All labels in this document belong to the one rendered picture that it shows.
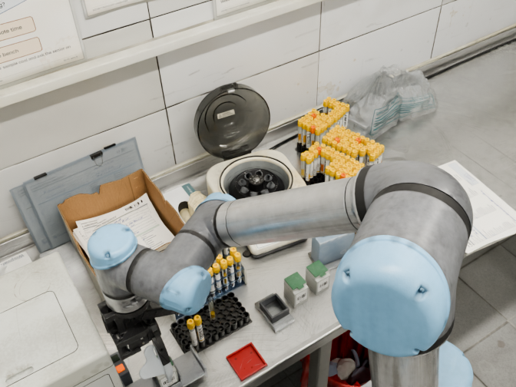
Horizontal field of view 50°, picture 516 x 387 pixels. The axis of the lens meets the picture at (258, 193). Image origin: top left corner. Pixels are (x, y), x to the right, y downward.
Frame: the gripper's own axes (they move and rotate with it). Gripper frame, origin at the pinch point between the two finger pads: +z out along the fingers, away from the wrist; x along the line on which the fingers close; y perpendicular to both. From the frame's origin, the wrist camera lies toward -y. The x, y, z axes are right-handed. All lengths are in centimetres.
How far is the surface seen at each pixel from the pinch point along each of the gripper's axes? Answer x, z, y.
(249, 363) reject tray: 5.0, 14.8, -17.7
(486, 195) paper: -1, 13, -101
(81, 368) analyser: 4.5, -14.1, 13.6
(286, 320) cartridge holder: 1.0, 13.6, -30.4
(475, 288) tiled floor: -14, 102, -142
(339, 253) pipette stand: -7, 11, -52
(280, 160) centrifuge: -38, 4, -55
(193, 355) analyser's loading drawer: -1.5, 11.1, -7.5
